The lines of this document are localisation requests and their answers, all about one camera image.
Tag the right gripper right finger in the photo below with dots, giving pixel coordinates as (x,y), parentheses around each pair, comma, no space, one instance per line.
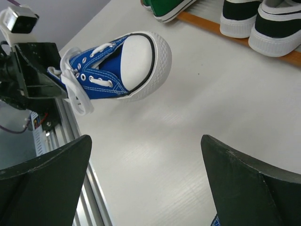
(248,191)

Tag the blue sneaker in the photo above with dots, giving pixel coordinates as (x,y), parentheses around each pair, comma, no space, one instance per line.
(215,221)
(130,68)

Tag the black white sneaker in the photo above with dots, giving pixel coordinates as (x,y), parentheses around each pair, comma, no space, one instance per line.
(238,17)
(277,28)

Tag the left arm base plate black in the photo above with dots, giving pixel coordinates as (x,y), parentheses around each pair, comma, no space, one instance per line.
(44,113)

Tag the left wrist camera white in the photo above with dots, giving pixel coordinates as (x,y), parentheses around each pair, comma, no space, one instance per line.
(17,23)

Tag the slotted grey cable duct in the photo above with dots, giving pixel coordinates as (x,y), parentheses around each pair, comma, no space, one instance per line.
(41,141)

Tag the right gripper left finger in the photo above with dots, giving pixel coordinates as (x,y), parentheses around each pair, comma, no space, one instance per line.
(35,192)

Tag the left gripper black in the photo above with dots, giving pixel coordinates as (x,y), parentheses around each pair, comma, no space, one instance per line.
(30,55)

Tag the aluminium mounting rail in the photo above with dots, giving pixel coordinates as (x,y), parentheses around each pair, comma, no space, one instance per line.
(92,207)

